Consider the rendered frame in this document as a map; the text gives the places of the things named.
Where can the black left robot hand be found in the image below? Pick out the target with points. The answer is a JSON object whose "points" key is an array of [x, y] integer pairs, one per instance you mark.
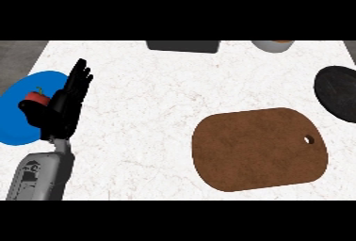
{"points": [[65, 103]]}

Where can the brown wooden cutting board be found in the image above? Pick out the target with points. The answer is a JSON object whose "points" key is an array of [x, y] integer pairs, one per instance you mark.
{"points": [[258, 149]]}

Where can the black pan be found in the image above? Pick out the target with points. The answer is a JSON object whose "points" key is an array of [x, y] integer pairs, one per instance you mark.
{"points": [[336, 92]]}

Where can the red pepper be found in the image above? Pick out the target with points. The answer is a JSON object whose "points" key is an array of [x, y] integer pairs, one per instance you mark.
{"points": [[37, 98]]}

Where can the blue plate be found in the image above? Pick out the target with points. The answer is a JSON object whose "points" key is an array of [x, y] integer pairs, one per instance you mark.
{"points": [[13, 119]]}

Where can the dark grey rectangular appliance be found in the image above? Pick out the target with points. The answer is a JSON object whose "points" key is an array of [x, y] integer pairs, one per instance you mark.
{"points": [[183, 45]]}

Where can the grey cup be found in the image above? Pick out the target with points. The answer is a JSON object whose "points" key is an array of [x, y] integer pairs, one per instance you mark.
{"points": [[272, 46]]}

